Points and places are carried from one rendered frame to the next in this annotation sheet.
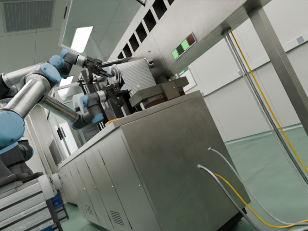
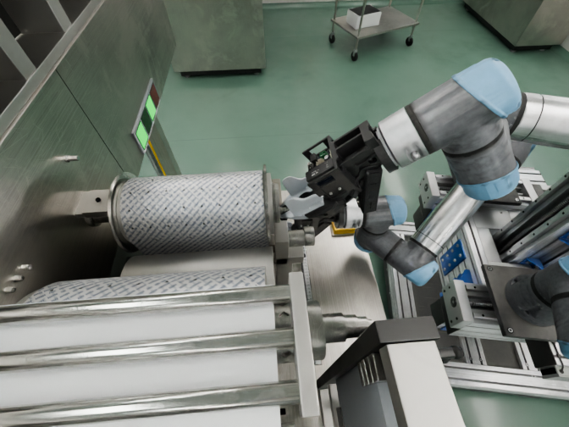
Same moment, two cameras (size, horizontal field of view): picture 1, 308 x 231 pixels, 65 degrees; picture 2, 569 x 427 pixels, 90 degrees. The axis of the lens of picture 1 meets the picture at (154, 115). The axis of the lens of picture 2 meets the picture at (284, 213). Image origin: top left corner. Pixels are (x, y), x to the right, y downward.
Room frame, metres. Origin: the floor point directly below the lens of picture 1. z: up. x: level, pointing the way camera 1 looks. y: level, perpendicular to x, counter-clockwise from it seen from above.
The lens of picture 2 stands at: (1.96, 0.30, 1.68)
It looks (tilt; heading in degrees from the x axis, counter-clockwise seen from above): 55 degrees down; 207
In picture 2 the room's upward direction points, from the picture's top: straight up
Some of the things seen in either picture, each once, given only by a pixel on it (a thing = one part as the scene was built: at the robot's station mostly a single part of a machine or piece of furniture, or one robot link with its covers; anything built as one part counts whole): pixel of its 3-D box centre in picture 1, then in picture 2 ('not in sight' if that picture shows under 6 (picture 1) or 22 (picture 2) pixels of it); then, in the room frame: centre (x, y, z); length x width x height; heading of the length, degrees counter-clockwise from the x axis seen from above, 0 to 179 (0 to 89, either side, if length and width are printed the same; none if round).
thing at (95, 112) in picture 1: (93, 115); (374, 236); (1.50, 0.35, 1.01); 0.11 x 0.08 x 0.11; 71
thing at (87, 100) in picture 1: (89, 100); (379, 212); (1.49, 0.33, 1.11); 0.11 x 0.08 x 0.09; 121
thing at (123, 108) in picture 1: (120, 102); (289, 263); (1.69, 0.18, 1.05); 0.06 x 0.05 x 0.31; 121
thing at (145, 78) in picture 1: (141, 84); not in sight; (1.70, -0.01, 1.11); 0.23 x 0.01 x 0.18; 121
